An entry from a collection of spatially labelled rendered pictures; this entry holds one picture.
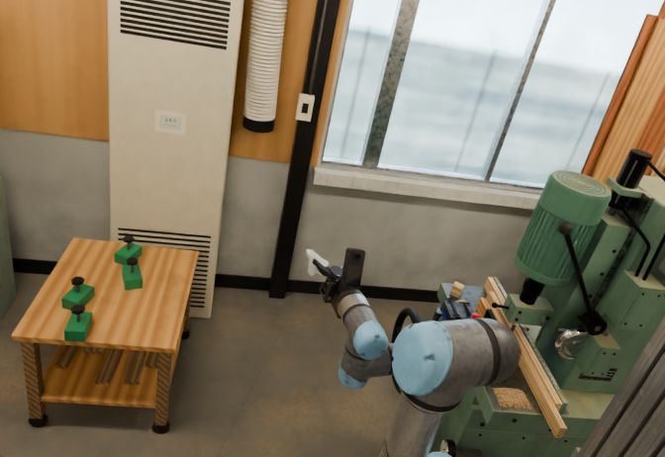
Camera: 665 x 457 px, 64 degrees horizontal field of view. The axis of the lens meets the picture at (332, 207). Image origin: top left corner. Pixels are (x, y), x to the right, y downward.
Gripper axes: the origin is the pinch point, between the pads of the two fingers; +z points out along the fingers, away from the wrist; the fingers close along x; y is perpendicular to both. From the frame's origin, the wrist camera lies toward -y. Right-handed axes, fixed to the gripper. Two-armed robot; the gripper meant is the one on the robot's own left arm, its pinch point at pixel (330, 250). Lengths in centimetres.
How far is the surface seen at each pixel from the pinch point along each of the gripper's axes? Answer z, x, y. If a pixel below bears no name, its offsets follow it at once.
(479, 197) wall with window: 109, 139, 23
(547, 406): -37, 65, 22
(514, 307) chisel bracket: -9, 66, 9
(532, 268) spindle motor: -11, 61, -8
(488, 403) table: -30, 51, 28
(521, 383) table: -25, 65, 25
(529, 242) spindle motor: -7, 60, -14
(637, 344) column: -27, 103, 7
